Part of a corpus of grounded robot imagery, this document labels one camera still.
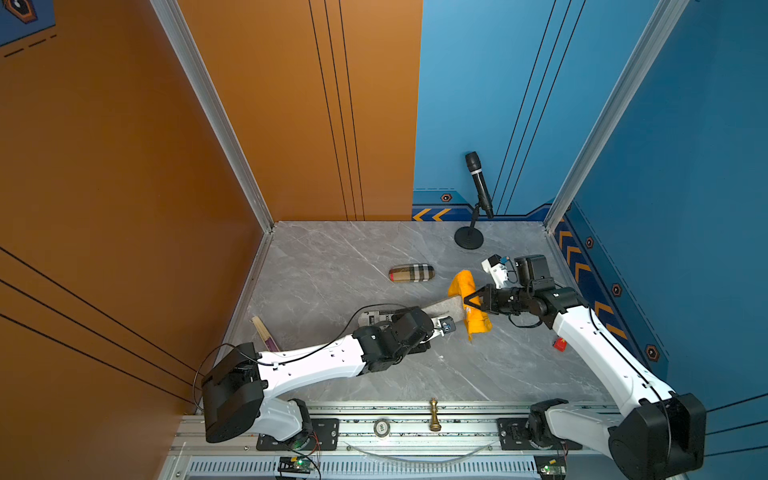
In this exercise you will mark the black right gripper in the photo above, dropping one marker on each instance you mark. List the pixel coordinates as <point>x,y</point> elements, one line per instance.
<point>488,293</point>

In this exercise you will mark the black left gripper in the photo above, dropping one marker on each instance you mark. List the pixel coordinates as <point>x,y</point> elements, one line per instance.
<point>404,313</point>

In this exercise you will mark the yellow microfibre cloth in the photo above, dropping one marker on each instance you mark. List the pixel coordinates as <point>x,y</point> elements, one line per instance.
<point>476,321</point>

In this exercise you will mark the grey eyeglass case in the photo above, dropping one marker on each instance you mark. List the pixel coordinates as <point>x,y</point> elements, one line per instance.
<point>451,306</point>

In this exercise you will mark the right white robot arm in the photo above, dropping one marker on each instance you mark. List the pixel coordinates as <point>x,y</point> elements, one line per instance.
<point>655,434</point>

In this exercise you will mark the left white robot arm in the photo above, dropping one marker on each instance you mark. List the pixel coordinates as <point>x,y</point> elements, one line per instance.
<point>242,393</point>

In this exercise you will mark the plaid eyeglass pouch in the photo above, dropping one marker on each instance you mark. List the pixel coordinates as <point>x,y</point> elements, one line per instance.
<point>411,273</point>

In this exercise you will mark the black microphone stand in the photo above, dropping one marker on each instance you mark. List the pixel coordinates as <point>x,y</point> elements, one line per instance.
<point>470,237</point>

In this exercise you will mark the brass chess piece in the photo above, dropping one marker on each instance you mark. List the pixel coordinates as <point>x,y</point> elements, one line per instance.
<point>434,423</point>

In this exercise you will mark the black microphone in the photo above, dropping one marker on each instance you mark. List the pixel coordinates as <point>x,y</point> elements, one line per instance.
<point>484,198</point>

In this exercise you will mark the wooden folding fan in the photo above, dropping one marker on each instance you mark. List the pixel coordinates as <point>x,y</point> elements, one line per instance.
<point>265,335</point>

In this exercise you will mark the left green circuit board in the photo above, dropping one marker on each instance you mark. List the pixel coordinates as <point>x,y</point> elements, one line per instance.
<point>297,467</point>

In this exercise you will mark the green circuit board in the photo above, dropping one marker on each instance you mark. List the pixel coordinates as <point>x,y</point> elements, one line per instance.
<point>551,467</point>
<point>297,467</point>

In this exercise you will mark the right green circuit board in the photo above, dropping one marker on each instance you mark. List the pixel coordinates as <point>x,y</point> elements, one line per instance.
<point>551,467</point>

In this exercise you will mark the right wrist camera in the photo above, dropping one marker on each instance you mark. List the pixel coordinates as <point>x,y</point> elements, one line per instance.
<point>528,272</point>

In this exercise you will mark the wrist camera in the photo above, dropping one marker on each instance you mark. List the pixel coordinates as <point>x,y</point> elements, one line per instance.
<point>443,325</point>
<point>528,272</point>

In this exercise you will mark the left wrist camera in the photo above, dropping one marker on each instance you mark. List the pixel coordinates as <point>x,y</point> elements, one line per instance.
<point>443,325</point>

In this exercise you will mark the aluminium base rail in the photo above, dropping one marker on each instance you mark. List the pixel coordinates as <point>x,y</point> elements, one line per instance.
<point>478,440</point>

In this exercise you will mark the aluminium corner post right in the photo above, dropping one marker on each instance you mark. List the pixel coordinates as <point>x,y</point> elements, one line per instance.
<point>662,22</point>

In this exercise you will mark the aluminium corner post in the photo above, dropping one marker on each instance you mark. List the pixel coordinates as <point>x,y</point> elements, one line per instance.
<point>662,22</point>
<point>176,29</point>

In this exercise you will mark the aluminium corner post left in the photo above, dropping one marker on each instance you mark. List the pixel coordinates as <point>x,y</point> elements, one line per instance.
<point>176,29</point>

